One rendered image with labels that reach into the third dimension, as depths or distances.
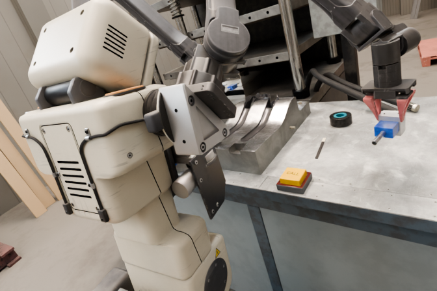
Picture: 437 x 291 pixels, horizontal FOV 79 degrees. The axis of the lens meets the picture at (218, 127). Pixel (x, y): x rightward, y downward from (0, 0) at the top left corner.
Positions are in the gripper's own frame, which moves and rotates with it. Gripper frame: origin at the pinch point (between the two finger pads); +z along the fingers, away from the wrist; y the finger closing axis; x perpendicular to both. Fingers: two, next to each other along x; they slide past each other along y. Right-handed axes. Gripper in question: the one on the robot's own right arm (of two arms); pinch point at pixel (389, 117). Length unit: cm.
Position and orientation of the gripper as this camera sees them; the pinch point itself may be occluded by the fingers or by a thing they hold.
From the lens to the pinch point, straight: 81.4
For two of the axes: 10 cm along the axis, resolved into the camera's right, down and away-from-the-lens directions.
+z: 2.9, 8.9, 3.6
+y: -6.4, -1.0, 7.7
